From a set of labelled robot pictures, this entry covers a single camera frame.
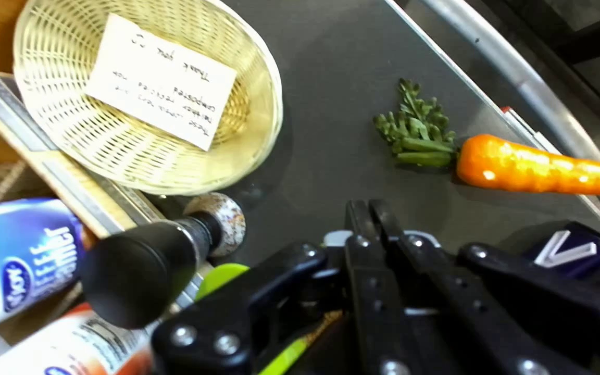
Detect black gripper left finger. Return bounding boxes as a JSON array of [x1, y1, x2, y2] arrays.
[[150, 199, 413, 375]]

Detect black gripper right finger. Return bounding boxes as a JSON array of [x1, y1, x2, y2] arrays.
[[371, 199, 600, 375]]

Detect orange toy carrot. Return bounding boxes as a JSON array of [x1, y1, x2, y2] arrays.
[[371, 77, 600, 199]]

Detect white wicker basket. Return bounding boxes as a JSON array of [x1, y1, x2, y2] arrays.
[[9, 0, 284, 199]]

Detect red blue label canister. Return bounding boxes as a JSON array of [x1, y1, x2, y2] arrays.
[[0, 302, 157, 375]]

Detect white handwritten paper note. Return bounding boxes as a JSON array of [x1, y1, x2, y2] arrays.
[[80, 10, 240, 154]]

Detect wooden condiment tray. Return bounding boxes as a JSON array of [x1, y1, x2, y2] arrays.
[[0, 70, 177, 368]]

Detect blue label white canister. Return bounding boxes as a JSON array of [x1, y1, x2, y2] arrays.
[[0, 197, 88, 343]]

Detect dark metal floor frame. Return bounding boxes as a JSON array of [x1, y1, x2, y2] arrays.
[[465, 0, 600, 71]]

